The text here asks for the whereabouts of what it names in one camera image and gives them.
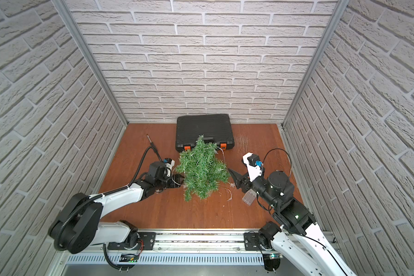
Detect clear string light wire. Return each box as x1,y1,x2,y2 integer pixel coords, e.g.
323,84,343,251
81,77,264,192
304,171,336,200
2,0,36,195
170,146,235,201

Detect clear plastic battery box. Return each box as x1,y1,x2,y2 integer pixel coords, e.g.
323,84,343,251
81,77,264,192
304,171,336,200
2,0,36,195
242,189,257,206

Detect small green christmas tree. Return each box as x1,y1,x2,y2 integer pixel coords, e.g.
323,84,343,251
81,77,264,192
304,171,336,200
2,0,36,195
175,135,230,201

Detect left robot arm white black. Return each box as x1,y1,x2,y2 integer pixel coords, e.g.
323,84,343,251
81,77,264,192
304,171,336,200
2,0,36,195
48,158,185,254

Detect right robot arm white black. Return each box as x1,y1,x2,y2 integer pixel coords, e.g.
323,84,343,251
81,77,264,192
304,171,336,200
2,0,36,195
232,171,355,276

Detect black tool case orange latches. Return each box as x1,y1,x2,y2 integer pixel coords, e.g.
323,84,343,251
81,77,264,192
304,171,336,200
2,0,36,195
175,114,235,152

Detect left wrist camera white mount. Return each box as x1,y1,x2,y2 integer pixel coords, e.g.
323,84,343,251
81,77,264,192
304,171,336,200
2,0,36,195
163,158,175,178

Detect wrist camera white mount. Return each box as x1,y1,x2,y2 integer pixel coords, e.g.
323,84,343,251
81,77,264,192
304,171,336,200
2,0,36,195
163,158,175,178
243,152,263,182

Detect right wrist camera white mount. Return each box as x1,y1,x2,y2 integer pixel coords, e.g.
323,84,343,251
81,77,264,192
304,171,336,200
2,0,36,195
243,152,263,182

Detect black handled screwdriver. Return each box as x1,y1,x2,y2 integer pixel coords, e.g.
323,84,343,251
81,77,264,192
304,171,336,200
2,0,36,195
146,134,158,154

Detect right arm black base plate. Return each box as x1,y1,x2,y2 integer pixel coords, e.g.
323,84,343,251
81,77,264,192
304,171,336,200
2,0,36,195
243,231,273,251

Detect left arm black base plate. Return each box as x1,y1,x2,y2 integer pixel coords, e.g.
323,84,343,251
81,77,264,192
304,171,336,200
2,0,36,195
107,232,156,251

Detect black corrugated cable conduit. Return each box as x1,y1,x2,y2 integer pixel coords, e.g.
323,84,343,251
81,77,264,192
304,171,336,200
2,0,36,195
53,145,163,253

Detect aluminium corner post right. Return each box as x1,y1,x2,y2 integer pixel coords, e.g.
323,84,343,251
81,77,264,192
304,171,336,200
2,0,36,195
282,0,350,128

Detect aluminium corner post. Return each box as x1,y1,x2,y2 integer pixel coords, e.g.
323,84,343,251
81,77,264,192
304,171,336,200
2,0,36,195
282,0,350,128
52,0,128,127

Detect aluminium corner post left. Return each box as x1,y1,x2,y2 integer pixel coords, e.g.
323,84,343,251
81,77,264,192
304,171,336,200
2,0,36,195
52,0,128,127

